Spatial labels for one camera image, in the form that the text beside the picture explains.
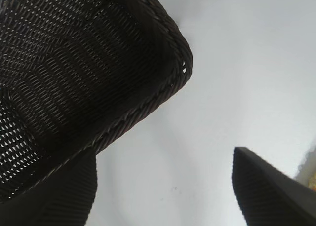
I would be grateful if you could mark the dark brown wicker basket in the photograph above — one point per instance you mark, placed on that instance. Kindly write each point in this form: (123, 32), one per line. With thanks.
(81, 75)

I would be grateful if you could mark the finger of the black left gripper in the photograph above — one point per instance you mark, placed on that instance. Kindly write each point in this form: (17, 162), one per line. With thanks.
(271, 201)
(61, 201)

